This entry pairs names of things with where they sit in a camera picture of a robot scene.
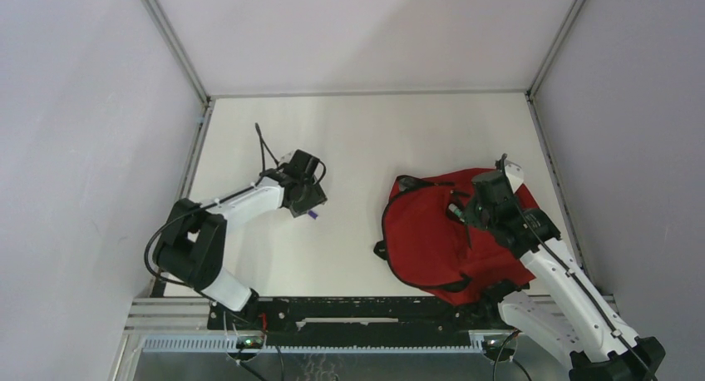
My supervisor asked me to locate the teal white tube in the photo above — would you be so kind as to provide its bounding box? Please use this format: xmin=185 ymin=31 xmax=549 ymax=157
xmin=448 ymin=204 xmax=465 ymax=223

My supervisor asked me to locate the red student backpack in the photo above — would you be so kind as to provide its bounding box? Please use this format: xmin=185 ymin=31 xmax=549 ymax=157
xmin=375 ymin=168 xmax=535 ymax=306

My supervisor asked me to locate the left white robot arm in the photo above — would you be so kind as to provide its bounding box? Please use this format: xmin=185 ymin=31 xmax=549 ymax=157
xmin=146 ymin=150 xmax=328 ymax=329

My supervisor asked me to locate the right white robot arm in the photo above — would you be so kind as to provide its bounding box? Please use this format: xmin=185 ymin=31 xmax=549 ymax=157
xmin=465 ymin=165 xmax=665 ymax=380

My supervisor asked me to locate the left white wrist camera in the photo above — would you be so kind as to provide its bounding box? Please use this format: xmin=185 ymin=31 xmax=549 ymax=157
xmin=279 ymin=151 xmax=294 ymax=165

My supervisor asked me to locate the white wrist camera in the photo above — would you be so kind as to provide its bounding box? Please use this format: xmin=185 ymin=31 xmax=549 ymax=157
xmin=279 ymin=151 xmax=294 ymax=165
xmin=504 ymin=161 xmax=525 ymax=193

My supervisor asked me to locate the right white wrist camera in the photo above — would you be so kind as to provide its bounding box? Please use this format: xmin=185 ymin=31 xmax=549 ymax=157
xmin=504 ymin=161 xmax=525 ymax=193

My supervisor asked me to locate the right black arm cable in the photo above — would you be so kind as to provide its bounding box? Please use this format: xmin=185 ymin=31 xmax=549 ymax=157
xmin=495 ymin=152 xmax=657 ymax=381

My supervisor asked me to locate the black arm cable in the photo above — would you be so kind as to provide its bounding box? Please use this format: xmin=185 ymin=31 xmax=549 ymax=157
xmin=144 ymin=122 xmax=327 ymax=291
xmin=495 ymin=152 xmax=657 ymax=381

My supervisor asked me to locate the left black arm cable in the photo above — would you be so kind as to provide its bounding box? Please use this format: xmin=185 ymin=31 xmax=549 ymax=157
xmin=144 ymin=122 xmax=327 ymax=291

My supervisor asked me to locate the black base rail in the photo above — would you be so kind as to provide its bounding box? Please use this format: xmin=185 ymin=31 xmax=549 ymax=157
xmin=207 ymin=296 xmax=508 ymax=349

